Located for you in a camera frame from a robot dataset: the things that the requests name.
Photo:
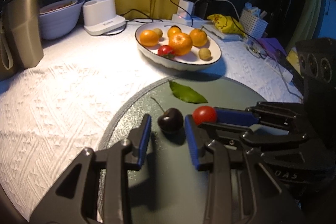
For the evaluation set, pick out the yellow duck bag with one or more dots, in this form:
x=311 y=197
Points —
x=227 y=24

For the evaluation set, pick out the lavender bowl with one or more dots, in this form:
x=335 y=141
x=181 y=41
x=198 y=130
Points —
x=59 y=18

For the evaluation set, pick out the round grey placemat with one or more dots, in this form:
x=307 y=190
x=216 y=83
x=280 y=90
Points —
x=168 y=189

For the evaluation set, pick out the pale longan fruit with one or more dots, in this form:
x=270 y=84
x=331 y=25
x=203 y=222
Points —
x=158 y=32
x=205 y=54

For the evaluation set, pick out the steel tumbler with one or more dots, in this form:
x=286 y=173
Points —
x=21 y=26

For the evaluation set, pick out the white embossed table cloth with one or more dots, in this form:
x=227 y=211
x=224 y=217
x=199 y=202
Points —
x=49 y=113

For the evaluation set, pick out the white charger plug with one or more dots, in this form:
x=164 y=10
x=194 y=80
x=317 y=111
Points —
x=184 y=7

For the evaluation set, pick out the peeled tangerine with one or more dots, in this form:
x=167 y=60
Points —
x=181 y=44

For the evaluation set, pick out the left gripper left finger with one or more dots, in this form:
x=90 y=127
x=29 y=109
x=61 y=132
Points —
x=139 y=138

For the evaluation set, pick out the green leaf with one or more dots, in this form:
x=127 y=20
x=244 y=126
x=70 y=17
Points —
x=186 y=93

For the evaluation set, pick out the white plastic basket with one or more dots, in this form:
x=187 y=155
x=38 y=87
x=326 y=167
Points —
x=253 y=25

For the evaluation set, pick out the white power strip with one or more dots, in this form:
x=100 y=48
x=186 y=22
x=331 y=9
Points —
x=194 y=22

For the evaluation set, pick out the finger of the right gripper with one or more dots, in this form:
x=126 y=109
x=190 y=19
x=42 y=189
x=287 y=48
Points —
x=260 y=138
x=244 y=116

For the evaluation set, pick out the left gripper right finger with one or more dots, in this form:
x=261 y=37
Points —
x=201 y=157

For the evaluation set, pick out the red tomato in bowl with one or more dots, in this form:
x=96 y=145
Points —
x=166 y=52

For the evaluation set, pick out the orange in bowl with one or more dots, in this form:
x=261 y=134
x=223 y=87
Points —
x=173 y=30

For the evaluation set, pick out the red cherry tomato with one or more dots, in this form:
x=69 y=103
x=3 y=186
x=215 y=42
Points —
x=204 y=114

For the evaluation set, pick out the dark cherry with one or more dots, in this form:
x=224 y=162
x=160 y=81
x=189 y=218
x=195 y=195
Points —
x=171 y=120

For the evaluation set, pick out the purple cloth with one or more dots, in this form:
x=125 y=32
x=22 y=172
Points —
x=272 y=46

